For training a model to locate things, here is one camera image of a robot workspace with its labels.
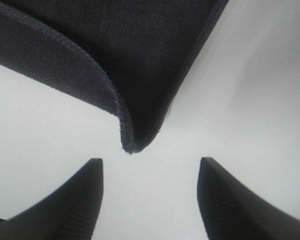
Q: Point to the dark grey towel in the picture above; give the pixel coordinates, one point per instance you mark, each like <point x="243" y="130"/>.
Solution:
<point x="127" y="57"/>

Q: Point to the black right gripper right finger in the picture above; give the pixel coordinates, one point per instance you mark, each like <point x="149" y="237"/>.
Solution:
<point x="231" y="211"/>

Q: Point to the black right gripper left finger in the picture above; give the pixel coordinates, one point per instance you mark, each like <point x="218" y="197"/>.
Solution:
<point x="69" y="213"/>

